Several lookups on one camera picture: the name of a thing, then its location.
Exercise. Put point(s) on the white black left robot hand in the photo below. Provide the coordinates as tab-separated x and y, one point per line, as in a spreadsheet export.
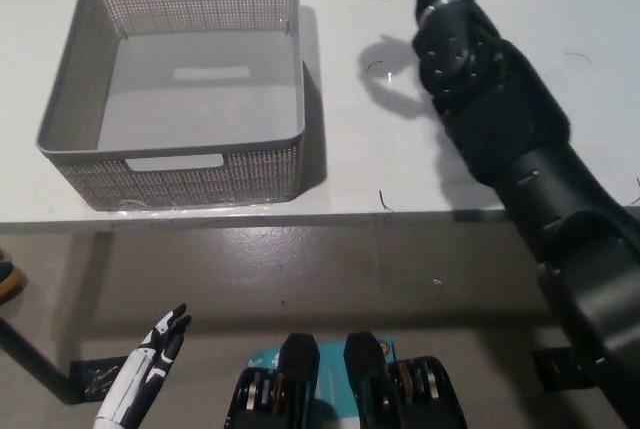
132	374

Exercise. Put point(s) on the black metal table leg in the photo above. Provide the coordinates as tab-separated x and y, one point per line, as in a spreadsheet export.
35	354
560	369

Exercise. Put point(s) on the dark shoe with tan sole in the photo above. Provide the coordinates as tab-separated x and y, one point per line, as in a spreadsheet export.
10	279

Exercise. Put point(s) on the grey perforated plastic basket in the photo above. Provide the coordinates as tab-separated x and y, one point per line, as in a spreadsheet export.
200	99

